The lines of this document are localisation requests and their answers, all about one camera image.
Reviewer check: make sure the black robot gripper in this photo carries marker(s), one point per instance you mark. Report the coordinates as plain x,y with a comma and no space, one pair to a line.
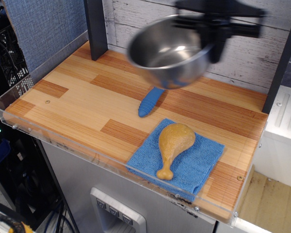
214,17

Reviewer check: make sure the steel pan with blue handle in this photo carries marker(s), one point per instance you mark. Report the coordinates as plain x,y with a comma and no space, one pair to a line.
167,57

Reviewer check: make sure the blue cloth napkin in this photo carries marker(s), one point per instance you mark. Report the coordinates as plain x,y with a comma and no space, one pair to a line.
191,168

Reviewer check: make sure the toy chicken drumstick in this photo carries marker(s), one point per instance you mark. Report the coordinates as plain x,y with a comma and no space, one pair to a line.
173,140

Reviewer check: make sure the white ridged plastic unit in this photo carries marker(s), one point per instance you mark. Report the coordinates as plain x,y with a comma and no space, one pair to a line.
273,154

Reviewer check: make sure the blue fabric partition panel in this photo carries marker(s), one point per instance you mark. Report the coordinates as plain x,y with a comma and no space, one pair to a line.
47,31

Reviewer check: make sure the steel cabinet with dispenser panel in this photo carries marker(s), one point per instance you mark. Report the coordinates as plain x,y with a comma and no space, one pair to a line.
104,199

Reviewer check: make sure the black equipment rack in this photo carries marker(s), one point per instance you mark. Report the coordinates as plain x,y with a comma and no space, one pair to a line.
14,74

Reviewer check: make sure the clear acrylic table guard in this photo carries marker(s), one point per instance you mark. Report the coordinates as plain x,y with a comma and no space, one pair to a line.
85,115

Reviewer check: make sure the dark grey left post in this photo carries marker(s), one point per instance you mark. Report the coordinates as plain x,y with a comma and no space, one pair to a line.
96,28

